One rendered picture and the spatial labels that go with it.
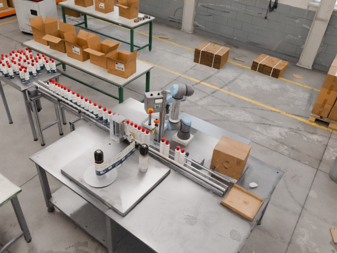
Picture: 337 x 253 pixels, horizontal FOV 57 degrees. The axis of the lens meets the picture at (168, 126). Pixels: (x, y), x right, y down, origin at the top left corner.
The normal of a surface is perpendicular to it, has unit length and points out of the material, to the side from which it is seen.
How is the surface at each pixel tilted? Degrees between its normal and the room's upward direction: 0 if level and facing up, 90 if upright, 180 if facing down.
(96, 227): 1
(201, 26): 90
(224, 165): 90
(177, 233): 0
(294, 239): 0
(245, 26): 90
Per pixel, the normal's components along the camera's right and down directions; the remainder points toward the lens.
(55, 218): 0.07, -0.79
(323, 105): -0.54, 0.40
